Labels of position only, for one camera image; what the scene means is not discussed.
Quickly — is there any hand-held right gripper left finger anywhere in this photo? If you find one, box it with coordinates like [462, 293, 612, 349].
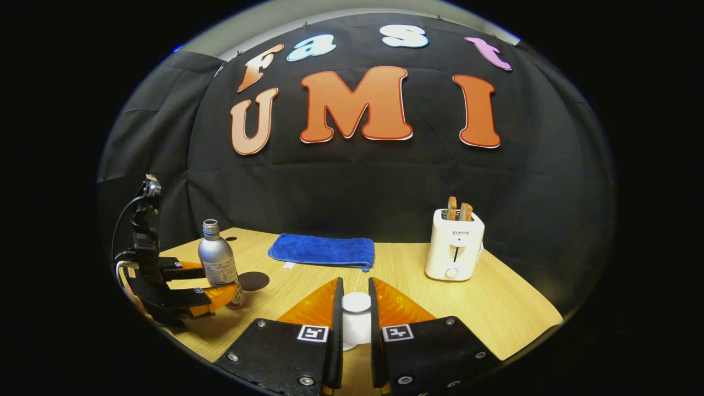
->
[214, 277, 345, 396]

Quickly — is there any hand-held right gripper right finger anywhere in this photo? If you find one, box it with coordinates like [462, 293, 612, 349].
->
[368, 277, 504, 396]

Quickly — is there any white teacup lid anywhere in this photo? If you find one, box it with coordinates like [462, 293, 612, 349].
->
[341, 291, 373, 345]

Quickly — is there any silver water bottle red label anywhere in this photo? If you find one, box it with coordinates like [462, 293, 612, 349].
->
[198, 219, 245, 310]

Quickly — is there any dark round coaster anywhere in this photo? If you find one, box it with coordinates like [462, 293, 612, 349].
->
[238, 271, 271, 292]

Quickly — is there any blue towel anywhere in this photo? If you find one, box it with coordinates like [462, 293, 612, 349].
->
[268, 233, 376, 272]

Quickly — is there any white toaster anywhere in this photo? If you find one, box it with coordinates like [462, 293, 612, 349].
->
[425, 208, 486, 282]

